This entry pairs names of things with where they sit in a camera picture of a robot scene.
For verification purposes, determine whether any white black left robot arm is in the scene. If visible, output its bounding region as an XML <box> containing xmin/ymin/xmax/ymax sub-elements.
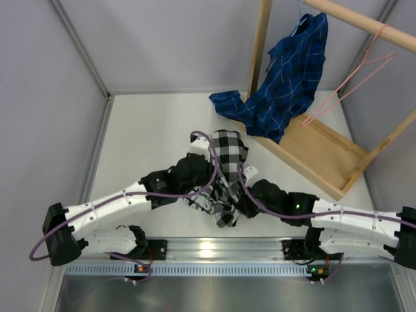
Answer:
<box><xmin>42</xmin><ymin>153</ymin><xmax>215</xmax><ymax>267</ymax></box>

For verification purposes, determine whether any blue plaid shirt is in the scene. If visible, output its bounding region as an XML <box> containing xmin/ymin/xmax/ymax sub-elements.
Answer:
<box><xmin>209</xmin><ymin>12</ymin><xmax>329</xmax><ymax>142</ymax></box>

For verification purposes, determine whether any slotted grey cable duct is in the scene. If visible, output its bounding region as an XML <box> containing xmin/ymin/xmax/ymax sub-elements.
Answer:
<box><xmin>65</xmin><ymin>261</ymin><xmax>327</xmax><ymax>278</ymax></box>

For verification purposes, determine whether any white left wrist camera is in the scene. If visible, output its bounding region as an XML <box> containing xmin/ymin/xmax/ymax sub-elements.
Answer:
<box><xmin>189</xmin><ymin>135</ymin><xmax>211</xmax><ymax>161</ymax></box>

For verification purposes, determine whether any light blue hanger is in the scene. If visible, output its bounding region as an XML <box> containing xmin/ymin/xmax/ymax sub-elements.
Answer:
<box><xmin>290</xmin><ymin>0</ymin><xmax>307</xmax><ymax>37</ymax></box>

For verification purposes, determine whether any black white checkered shirt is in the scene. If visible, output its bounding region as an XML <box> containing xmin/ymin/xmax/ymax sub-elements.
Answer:
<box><xmin>183</xmin><ymin>129</ymin><xmax>249</xmax><ymax>228</ymax></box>

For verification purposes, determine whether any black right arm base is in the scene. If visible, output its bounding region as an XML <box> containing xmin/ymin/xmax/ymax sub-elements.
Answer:
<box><xmin>281</xmin><ymin>239</ymin><xmax>341</xmax><ymax>264</ymax></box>

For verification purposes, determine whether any aluminium mounting rail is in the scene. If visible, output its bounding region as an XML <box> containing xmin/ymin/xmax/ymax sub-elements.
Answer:
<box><xmin>51</xmin><ymin>236</ymin><xmax>404</xmax><ymax>261</ymax></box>

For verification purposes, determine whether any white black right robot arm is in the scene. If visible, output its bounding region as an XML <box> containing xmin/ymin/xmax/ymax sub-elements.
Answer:
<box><xmin>239</xmin><ymin>177</ymin><xmax>415</xmax><ymax>269</ymax></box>

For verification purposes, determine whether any pink wire hanger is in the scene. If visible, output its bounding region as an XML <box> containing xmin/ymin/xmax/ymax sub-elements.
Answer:
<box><xmin>302</xmin><ymin>22</ymin><xmax>398</xmax><ymax>127</ymax></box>

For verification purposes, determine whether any wooden clothes rack frame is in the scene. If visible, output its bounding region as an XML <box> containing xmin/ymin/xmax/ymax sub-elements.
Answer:
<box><xmin>256</xmin><ymin>1</ymin><xmax>415</xmax><ymax>200</ymax></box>

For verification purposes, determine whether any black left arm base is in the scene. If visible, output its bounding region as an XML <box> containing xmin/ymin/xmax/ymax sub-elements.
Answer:
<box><xmin>124</xmin><ymin>239</ymin><xmax>168</xmax><ymax>261</ymax></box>

